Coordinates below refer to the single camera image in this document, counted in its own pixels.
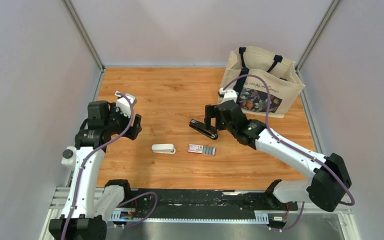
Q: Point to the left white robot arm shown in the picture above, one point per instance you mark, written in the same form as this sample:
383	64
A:
83	217

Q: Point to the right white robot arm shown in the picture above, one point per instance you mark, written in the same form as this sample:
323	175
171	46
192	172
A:
327	178

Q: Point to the black stapler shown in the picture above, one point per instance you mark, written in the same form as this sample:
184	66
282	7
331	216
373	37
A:
208	131

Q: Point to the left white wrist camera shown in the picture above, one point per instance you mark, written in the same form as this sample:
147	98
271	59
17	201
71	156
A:
125	103

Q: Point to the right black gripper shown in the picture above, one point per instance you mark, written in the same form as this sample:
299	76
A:
210	111

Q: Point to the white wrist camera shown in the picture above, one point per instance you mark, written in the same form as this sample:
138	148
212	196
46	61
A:
125	103
226	95

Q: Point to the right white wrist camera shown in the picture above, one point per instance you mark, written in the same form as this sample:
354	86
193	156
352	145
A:
226	95

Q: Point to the white stapler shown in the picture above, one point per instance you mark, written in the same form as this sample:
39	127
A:
166	148

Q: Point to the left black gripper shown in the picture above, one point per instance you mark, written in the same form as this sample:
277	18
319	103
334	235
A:
133	131

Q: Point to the red staple box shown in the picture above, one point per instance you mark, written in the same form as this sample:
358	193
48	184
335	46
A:
201	149

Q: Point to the beige floral tote bag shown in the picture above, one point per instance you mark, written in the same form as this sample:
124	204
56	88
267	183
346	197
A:
263	80

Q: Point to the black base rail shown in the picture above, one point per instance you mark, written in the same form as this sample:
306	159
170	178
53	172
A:
160	205

